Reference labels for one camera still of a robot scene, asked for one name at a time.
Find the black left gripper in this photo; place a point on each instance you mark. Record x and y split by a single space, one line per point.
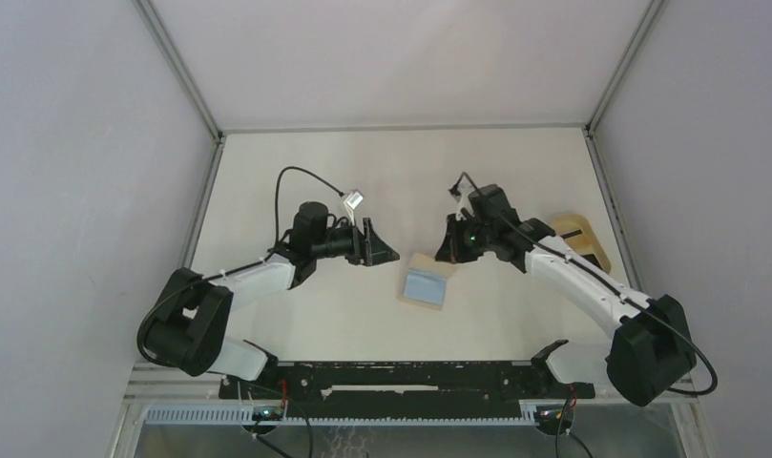
367 249

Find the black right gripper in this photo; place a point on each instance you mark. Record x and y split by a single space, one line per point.
452 250

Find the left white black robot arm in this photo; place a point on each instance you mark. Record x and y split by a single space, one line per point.
186 327

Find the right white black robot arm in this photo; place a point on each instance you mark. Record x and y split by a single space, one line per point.
649 347

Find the tan wooden tray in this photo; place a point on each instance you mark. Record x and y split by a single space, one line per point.
579 234

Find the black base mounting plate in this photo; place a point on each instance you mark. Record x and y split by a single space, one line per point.
436 390

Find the right green controller board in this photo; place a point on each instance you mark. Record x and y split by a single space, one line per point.
552 415

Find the green controller board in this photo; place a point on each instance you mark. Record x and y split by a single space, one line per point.
267 414
552 415

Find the left green controller board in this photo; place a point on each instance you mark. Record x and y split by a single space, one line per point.
267 414

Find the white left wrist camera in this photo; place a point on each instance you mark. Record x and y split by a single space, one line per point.
350 201

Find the back aluminium frame rail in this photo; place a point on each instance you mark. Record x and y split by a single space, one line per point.
406 128

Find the white cable duct strip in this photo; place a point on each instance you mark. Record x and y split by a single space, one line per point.
203 415

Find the right aluminium frame post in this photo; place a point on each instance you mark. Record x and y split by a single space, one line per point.
642 30

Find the aluminium frame post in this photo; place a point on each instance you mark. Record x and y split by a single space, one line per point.
642 30
165 42

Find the left aluminium frame post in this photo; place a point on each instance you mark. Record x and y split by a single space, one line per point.
165 42

